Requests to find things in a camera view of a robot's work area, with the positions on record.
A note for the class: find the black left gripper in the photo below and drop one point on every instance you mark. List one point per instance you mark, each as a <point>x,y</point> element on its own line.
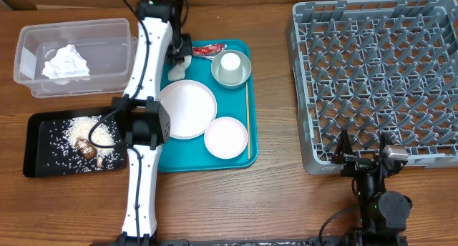
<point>186,50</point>

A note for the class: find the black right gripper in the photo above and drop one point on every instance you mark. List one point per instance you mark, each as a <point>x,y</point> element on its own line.
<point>356,164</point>

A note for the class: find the white napkin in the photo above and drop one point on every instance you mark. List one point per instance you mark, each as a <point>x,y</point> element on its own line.
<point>178,71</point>
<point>66,64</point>

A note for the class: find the red foil wrapper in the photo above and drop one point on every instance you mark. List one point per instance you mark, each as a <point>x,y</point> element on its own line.
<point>209,51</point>

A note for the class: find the large white plate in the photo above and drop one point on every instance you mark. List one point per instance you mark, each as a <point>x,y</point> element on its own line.
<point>191,107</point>

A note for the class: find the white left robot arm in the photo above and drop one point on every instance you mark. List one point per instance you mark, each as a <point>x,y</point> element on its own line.
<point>142,120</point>

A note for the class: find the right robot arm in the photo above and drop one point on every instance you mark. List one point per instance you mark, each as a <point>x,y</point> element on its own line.
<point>383,213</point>

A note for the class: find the clear plastic waste bin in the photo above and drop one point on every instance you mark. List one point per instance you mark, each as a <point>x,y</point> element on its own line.
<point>106,44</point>

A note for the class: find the grey dishwasher rack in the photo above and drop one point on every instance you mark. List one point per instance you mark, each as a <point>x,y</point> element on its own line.
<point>371,67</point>

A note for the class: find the black food waste tray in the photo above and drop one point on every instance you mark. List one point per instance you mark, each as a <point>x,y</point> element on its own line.
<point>36,152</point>

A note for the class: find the teal serving tray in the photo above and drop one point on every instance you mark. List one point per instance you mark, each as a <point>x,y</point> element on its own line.
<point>186,155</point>

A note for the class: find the white paper cup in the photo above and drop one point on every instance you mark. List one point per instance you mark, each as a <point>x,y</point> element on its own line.
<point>230,70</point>

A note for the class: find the grey bowl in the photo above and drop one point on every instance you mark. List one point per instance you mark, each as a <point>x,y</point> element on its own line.
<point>246,65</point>

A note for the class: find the wooden chopstick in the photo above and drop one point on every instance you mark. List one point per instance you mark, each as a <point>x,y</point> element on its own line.
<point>248,119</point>

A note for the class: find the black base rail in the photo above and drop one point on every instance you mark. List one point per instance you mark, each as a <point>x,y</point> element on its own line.
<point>311,241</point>

